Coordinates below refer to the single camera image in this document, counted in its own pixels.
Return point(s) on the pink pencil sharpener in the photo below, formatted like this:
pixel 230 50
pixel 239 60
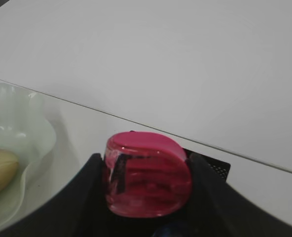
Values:
pixel 146 175

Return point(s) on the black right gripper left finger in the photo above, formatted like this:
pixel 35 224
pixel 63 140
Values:
pixel 78 210

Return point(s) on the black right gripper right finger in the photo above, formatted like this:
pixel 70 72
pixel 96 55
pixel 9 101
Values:
pixel 215 209

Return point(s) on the black mesh pen holder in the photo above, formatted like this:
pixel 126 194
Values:
pixel 222 168

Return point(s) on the pale green wavy plate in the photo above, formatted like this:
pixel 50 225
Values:
pixel 26 134

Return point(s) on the blue pencil sharpener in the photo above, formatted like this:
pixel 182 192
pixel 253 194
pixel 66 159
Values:
pixel 173 229

